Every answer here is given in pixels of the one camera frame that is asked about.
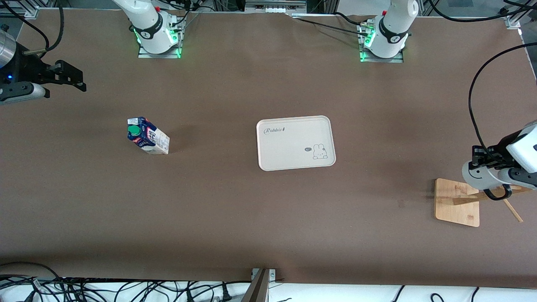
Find white cup black handle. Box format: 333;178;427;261
462;161;513;201

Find blue white milk carton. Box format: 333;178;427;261
127;117;170;155

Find wooden cup rack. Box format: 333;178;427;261
434;178;537;228

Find brown table cover sheet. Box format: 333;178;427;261
0;8;537;290

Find cream rabbit print tray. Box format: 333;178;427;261
256;115;336;172

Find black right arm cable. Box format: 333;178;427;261
0;0;50;49
23;0;65;55

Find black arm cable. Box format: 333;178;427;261
469;42;537;155
0;0;50;49
23;0;65;55

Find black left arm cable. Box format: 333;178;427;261
469;42;537;155

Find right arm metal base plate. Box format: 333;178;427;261
138;40;182;59

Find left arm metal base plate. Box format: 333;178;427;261
360;47;404;64

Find short black base cable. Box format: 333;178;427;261
334;12;370;27

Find long black base cable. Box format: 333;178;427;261
293;18;369;37

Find tangled black floor cables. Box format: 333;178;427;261
0;262;252;302

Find grey metal rail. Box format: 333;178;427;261
245;0;307;13

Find small metal table bracket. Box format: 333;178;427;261
251;268;276;281

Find dark metal post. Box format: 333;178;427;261
241;269;270;302

